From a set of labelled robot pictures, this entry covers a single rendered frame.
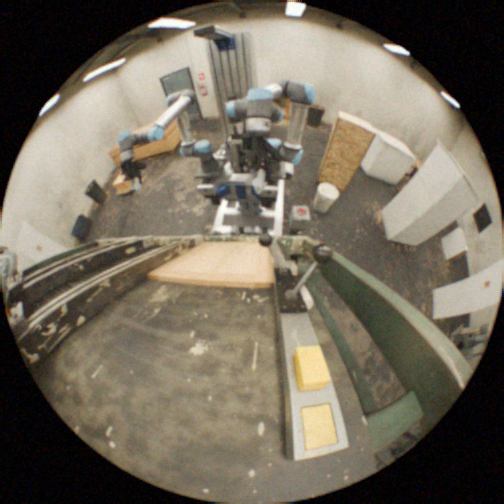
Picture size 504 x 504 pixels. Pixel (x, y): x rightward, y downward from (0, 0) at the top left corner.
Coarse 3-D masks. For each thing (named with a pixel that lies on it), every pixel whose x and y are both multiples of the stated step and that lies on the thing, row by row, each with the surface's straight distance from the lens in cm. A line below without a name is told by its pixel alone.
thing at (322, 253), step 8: (320, 248) 26; (328, 248) 27; (320, 256) 26; (328, 256) 26; (312, 264) 28; (312, 272) 28; (304, 280) 28; (296, 288) 29; (288, 296) 29; (296, 296) 29
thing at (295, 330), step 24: (288, 336) 23; (312, 336) 24; (288, 360) 20; (288, 384) 19; (288, 408) 19; (336, 408) 19; (288, 432) 20; (336, 432) 19; (288, 456) 20; (312, 456) 18
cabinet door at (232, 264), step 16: (192, 256) 72; (208, 256) 69; (224, 256) 67; (240, 256) 66; (256, 256) 66; (160, 272) 57; (176, 272) 54; (192, 272) 52; (208, 272) 50; (224, 272) 50; (240, 272) 49; (256, 272) 48
